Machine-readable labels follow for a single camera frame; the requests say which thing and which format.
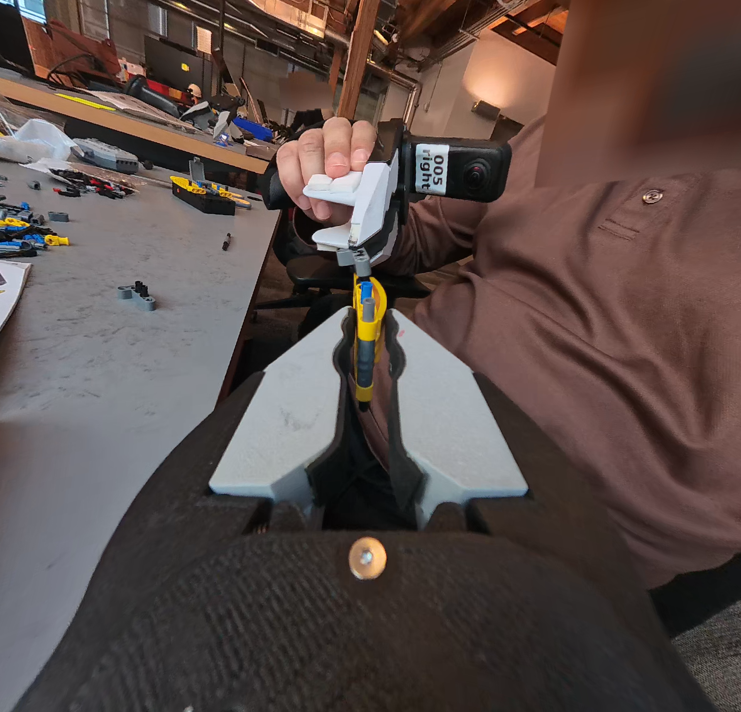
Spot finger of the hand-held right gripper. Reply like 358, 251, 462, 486
349, 159, 401, 257
370, 203, 407, 267

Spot red black small bricks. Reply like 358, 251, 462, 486
49, 165, 137, 199

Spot computer monitor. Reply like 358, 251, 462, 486
144, 35, 206, 94

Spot pile of small bricks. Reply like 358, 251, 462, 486
0, 200, 70, 258

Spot black yellow brick block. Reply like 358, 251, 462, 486
169, 174, 252, 216

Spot yellow brick assembly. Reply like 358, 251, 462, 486
350, 272, 387, 412

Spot person's right forearm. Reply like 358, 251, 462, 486
376, 197, 516, 278

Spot white plastic bag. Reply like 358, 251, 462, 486
0, 119, 88, 166

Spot small blue tray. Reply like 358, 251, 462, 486
232, 116, 273, 143

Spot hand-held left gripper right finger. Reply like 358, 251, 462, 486
385, 310, 529, 528

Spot tall wooden pillar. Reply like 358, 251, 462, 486
336, 0, 389, 120

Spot grey brick hub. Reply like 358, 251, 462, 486
72, 138, 140, 175

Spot black white device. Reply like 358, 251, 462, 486
179, 96, 247, 140

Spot person's right hand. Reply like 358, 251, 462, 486
277, 117, 377, 224

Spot grey desk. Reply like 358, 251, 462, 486
0, 157, 284, 712

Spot wooden-edged background table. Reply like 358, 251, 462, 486
0, 70, 279, 175

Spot open instruction booklet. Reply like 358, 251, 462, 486
0, 261, 32, 331

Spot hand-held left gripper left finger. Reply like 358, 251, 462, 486
208, 307, 357, 506

